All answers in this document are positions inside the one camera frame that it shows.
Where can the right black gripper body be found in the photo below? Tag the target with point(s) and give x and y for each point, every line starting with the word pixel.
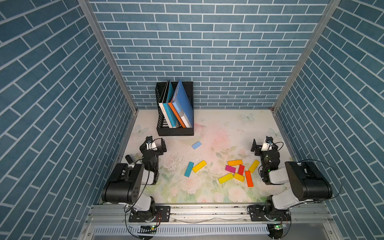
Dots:
pixel 259 151

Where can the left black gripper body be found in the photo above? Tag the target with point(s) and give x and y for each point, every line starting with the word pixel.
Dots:
pixel 158 152

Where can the magenta block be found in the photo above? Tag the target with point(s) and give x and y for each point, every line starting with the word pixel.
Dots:
pixel 230 169

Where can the teal long block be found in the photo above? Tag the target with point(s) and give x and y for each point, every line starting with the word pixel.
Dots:
pixel 189 169

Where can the light blue block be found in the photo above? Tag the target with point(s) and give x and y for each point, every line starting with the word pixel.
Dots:
pixel 196 145

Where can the yellow long block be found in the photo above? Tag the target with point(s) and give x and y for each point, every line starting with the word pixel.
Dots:
pixel 199 166

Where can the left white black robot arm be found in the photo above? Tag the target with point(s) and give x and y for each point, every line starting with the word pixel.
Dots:
pixel 127 182

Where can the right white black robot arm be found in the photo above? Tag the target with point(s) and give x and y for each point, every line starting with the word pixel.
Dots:
pixel 307 183

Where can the small black white device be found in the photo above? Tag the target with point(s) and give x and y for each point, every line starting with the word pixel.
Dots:
pixel 129 159

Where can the red small block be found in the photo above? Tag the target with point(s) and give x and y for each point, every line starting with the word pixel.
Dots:
pixel 241 170

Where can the orange block upper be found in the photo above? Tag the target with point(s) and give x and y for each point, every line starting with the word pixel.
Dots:
pixel 235 163

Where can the orange long block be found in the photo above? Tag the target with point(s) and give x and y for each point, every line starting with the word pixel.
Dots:
pixel 249 179

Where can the yellow small block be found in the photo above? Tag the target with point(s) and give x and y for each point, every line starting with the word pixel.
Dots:
pixel 239 177

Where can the orange book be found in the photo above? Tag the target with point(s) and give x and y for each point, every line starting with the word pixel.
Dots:
pixel 177 115

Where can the teal book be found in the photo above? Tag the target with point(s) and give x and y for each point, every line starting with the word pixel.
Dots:
pixel 172 117

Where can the white book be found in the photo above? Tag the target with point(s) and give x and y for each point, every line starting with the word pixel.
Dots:
pixel 163 100

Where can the large blue folder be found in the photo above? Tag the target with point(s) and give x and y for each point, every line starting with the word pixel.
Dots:
pixel 183 106

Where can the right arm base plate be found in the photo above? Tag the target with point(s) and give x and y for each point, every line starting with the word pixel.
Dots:
pixel 261 213

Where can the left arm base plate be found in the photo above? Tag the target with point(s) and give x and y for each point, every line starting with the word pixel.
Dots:
pixel 155 213

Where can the aluminium mounting rail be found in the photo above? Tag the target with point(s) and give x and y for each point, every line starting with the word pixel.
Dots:
pixel 312 213

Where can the white slotted cable duct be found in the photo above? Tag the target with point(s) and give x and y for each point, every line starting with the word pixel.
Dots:
pixel 183 230

